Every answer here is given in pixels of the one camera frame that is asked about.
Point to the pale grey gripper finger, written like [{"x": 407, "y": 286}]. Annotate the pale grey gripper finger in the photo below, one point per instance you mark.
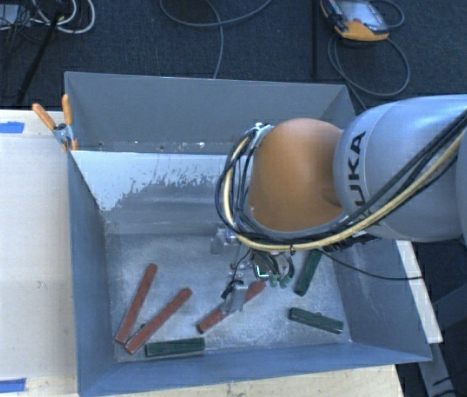
[{"x": 237, "y": 298}]

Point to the red-brown flat block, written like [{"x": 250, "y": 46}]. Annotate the red-brown flat block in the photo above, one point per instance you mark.
[
  {"x": 210, "y": 321},
  {"x": 158, "y": 321},
  {"x": 138, "y": 300}
]

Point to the dark green flat block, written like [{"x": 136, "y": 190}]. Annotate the dark green flat block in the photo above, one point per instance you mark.
[
  {"x": 175, "y": 347},
  {"x": 315, "y": 321},
  {"x": 307, "y": 275}
]

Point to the grey metal bin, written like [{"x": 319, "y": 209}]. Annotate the grey metal bin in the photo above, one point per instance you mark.
[{"x": 167, "y": 263}]

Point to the pale wood flat board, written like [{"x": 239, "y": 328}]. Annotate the pale wood flat board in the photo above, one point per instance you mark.
[{"x": 30, "y": 242}]

